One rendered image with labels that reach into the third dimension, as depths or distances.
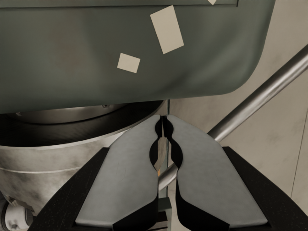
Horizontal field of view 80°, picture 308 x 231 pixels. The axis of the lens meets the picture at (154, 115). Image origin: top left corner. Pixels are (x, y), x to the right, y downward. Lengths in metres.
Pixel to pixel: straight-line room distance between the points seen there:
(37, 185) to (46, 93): 0.13
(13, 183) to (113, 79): 0.19
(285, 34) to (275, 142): 1.14
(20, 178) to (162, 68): 0.21
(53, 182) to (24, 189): 0.04
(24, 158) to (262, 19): 0.27
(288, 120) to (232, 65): 2.20
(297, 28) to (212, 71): 1.80
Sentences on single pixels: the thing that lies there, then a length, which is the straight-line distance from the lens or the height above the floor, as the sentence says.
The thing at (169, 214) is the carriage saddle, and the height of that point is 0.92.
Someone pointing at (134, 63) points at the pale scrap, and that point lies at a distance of 0.16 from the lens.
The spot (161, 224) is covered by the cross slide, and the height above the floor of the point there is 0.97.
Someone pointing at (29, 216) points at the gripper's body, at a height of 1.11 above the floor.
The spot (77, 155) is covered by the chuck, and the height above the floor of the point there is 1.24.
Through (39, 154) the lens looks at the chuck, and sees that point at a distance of 0.24.
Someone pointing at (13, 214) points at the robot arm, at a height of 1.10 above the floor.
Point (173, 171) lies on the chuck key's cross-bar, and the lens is 0.17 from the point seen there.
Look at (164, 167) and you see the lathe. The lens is 1.25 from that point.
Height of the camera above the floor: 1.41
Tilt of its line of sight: 60 degrees down
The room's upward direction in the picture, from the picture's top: 161 degrees clockwise
